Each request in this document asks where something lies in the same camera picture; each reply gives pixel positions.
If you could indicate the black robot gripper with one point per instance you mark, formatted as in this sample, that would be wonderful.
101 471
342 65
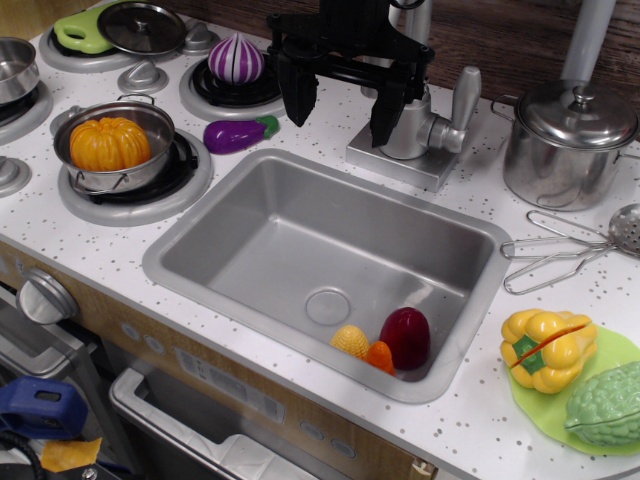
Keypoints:
353 41

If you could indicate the silver toy faucet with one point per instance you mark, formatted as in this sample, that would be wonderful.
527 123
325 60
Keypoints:
424 146

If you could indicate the black burner under onion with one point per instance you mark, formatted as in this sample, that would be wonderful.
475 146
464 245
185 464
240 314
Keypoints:
211 99

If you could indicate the purple white toy onion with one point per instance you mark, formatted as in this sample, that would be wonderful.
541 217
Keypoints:
235 60

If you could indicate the purple toy eggplant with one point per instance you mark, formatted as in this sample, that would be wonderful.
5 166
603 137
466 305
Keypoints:
230 136

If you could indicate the grey stove knob top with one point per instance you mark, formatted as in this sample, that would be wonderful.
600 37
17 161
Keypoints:
199 40

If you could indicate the grey stove knob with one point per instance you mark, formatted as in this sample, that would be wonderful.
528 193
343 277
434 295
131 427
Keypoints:
15 174
43 300
199 40
145 77

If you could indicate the grey toy sink basin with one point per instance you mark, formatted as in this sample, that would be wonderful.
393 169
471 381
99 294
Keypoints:
295 250

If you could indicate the black burner under pan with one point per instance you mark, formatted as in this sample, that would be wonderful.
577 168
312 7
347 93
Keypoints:
183 180

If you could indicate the grey stove knob middle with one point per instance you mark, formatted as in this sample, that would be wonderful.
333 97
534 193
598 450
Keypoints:
145 77

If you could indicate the steel pot lid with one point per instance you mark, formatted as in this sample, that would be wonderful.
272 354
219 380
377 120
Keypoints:
141 28

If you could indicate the steel stock pot with lid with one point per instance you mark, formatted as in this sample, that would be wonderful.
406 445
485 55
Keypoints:
566 143

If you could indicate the orange toy pumpkin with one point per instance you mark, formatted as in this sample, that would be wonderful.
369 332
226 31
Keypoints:
109 144

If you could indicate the yellow toy corn piece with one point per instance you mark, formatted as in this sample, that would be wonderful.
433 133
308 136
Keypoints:
351 340

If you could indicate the dark red toy fruit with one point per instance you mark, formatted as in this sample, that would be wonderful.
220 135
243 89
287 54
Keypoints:
406 332

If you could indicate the grey vertical pole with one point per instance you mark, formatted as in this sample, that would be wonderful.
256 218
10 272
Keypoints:
587 39

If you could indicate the orange toy carrot piece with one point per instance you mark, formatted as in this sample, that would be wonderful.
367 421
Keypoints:
379 356

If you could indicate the green toy cutting board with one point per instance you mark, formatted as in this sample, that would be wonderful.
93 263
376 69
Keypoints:
79 32

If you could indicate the steel skimmer spoon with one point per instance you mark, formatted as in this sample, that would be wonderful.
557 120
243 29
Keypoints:
622 233

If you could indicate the steel pot at left edge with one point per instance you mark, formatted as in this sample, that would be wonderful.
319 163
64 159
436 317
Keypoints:
19 71

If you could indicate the yellow toy bell pepper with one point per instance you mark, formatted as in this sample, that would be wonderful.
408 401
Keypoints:
545 350

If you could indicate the grey stove knob left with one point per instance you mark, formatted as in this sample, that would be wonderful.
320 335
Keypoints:
15 174

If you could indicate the grey stove knob front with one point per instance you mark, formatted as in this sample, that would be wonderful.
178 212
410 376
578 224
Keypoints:
43 300

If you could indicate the light green plastic plate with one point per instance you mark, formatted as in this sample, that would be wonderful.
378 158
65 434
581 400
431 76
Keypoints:
548 411

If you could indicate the green toy bitter gourd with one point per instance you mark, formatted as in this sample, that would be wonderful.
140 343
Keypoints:
604 410

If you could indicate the blue clamp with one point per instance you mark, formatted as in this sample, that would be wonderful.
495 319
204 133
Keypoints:
45 409

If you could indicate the small steel pan with handles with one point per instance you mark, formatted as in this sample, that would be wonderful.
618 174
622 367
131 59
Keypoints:
142 110

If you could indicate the steel wire utensil handle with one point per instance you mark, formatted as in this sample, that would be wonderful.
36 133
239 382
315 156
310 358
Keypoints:
547 270

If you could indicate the grey oven door handle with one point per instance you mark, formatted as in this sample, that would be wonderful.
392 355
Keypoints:
182 434

